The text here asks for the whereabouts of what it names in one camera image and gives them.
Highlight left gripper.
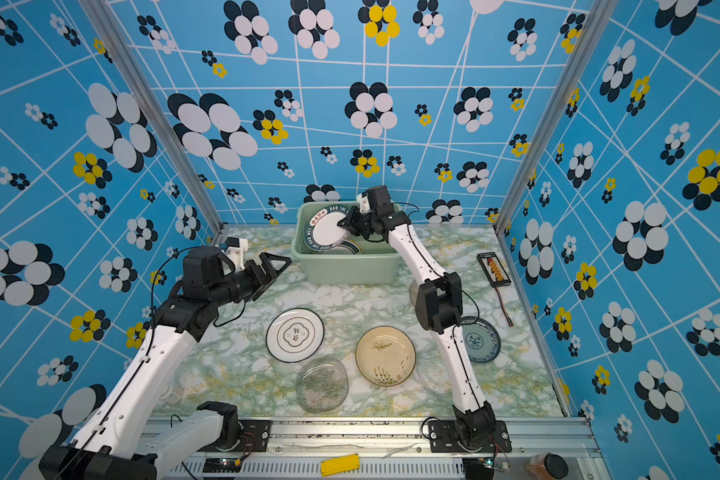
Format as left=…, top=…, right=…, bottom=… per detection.
left=210, top=252, right=291, bottom=309

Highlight white teal lettered plate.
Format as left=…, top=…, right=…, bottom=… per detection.
left=304, top=204, right=350, bottom=252

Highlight large white red-rimmed plate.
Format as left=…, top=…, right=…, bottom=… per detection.
left=324, top=240, right=362, bottom=255

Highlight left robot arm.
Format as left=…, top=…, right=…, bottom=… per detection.
left=39, top=246, right=292, bottom=479

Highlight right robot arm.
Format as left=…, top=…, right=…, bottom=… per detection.
left=339, top=186, right=496, bottom=452

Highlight mint green plastic bin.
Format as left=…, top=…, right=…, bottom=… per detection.
left=291, top=201, right=402, bottom=285

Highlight clear glass plate back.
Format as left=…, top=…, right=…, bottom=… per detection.
left=409, top=280, right=420, bottom=308

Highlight clear glass plate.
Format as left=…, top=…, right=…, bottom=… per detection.
left=409, top=280, right=420, bottom=308
left=296, top=357, right=349, bottom=413
left=416, top=349, right=452, bottom=398

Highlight small white green-rimmed plate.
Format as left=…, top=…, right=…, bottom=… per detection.
left=266, top=308, right=325, bottom=364

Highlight beige ceramic plate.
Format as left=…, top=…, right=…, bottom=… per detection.
left=355, top=326, right=416, bottom=387

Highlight clear glass plate front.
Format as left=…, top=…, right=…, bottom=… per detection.
left=296, top=357, right=349, bottom=413

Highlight clear glass plate right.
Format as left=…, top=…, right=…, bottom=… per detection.
left=416, top=349, right=452, bottom=398

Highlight blue patterned plate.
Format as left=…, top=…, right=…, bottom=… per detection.
left=462, top=316, right=501, bottom=363

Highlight yellow plastic block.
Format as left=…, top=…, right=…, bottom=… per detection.
left=320, top=454, right=361, bottom=477

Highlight brown jar black lid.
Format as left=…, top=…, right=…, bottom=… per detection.
left=525, top=453, right=570, bottom=480

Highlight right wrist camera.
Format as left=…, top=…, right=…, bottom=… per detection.
left=357, top=191, right=372, bottom=214

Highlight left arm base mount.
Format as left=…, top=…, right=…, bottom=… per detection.
left=211, top=419, right=272, bottom=453

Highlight aluminium front rail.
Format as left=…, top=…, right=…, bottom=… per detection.
left=161, top=417, right=611, bottom=479

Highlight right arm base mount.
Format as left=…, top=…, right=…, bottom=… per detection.
left=420, top=417, right=513, bottom=454

